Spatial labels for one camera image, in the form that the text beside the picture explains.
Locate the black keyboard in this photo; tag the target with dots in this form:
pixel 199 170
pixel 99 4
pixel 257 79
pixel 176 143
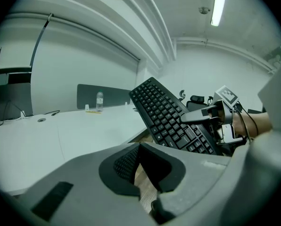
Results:
pixel 159 112

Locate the person's right hand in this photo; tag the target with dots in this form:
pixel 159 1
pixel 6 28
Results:
pixel 216 114

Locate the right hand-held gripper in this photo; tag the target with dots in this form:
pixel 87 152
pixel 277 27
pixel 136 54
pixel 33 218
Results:
pixel 226 96

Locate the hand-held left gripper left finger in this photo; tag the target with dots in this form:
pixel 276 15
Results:
pixel 84 192

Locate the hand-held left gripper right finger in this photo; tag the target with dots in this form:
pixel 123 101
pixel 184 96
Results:
pixel 197 185

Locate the white wall conduit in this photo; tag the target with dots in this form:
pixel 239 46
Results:
pixel 225 46

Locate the long dark grey divider panel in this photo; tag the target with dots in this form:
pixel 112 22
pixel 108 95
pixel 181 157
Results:
pixel 112 96

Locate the fluorescent ceiling light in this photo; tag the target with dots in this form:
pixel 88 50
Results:
pixel 219 6

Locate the black office chair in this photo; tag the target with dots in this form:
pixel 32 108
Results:
pixel 182 95
pixel 197 102

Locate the round ceiling fixture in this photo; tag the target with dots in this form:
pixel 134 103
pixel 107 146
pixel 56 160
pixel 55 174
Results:
pixel 204 10

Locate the yellow snack packet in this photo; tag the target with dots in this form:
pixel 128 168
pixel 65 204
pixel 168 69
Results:
pixel 93 112

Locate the black wall panel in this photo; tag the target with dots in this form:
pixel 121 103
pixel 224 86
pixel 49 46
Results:
pixel 19 78

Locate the black wall strip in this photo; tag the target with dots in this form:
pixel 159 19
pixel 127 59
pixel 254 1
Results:
pixel 38 41

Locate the person's right forearm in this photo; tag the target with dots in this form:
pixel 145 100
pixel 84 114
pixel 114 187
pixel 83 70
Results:
pixel 260 123

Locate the clear plastic water bottle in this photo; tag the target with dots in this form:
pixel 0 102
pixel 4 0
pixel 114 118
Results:
pixel 99 102

